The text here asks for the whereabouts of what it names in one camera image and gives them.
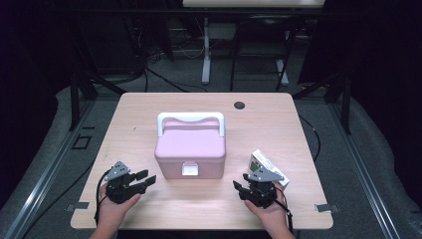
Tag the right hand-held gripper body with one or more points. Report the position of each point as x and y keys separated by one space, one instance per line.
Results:
x=262 y=194

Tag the person's left hand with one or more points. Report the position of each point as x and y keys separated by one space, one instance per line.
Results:
x=111 y=212

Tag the grey tape strip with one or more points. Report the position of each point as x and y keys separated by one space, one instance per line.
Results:
x=326 y=208
x=78 y=206

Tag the white background desk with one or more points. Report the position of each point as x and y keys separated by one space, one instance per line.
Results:
x=206 y=49

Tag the person's right hand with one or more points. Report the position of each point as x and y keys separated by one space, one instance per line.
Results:
x=273 y=217

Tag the aluminium floor rail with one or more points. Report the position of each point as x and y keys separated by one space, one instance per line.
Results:
x=361 y=172
x=49 y=172

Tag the black table grommet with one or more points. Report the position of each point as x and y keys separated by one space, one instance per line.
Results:
x=239 y=105

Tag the black metal stand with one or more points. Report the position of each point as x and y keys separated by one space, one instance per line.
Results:
x=346 y=103
x=74 y=99

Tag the black chair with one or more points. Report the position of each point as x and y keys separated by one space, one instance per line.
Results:
x=262 y=23

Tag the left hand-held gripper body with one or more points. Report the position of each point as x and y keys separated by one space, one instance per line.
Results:
x=120 y=189

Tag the pink storage box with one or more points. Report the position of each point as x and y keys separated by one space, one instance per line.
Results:
x=190 y=147

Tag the white green medicine box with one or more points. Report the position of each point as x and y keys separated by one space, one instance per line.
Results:
x=262 y=161

